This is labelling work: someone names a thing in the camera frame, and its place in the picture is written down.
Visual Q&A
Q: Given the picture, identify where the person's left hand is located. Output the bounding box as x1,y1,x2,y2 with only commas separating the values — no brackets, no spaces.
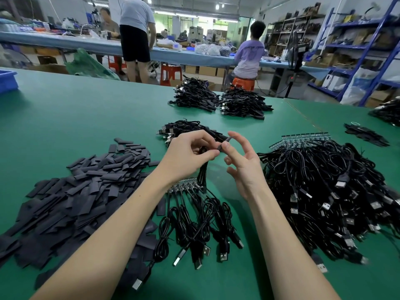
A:
154,130,222,187

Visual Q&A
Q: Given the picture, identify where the person's right hand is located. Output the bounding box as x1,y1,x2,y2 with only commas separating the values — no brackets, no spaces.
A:
220,131,269,202

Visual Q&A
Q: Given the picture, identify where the heap of finished black cables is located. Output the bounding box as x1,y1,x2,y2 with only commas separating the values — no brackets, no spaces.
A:
157,119,230,145

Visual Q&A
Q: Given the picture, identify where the bundle of black cables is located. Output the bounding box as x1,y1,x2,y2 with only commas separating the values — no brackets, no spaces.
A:
167,78,221,113
218,87,275,120

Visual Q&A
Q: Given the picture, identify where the joined bunch of black cables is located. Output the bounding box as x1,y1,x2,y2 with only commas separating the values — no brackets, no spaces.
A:
130,160,245,292

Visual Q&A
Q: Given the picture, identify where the large pile of black cables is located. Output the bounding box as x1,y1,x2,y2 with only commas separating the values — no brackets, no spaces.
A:
258,137,400,273

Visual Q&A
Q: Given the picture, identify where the pile of black sleeve strips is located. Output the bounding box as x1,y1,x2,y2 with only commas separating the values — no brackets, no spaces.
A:
0,138,161,291

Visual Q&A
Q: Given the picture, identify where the small bundle of cables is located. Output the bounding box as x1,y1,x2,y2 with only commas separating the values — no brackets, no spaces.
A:
344,122,391,148

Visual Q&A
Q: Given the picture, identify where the huge heap of black cables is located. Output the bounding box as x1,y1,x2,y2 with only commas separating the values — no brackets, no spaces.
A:
369,97,400,128

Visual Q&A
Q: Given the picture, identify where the person's left forearm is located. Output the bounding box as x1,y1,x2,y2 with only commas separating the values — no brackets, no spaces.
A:
31,172,179,300

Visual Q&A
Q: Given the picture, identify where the person's right forearm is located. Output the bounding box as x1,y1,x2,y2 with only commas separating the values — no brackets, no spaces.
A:
249,187,341,300

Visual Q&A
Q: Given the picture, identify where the orange plastic stool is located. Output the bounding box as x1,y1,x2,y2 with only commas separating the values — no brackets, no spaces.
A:
231,77,256,93

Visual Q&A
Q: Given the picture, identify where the black tripod stand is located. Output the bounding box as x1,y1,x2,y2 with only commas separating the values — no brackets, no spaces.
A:
272,28,308,98

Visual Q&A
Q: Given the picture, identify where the green plastic bag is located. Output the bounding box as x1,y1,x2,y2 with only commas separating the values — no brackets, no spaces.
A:
65,48,121,80

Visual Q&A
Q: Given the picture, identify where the white plastic bag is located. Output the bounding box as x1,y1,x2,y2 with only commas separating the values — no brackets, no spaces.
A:
340,67,378,106

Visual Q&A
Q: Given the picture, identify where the dark storage shelf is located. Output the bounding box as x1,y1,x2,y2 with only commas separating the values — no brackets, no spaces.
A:
265,3,323,58

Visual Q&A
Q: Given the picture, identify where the open cardboard box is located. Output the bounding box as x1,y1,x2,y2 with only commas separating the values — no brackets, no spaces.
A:
31,63,69,75

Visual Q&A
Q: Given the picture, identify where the long blue work table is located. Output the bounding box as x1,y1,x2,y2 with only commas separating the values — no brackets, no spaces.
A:
0,31,331,70

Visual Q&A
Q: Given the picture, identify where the blue metal shelving rack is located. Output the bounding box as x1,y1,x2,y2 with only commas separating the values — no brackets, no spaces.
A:
307,0,400,108

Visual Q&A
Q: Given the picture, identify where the blue plastic bin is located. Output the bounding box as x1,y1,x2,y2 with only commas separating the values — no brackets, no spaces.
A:
0,69,19,95

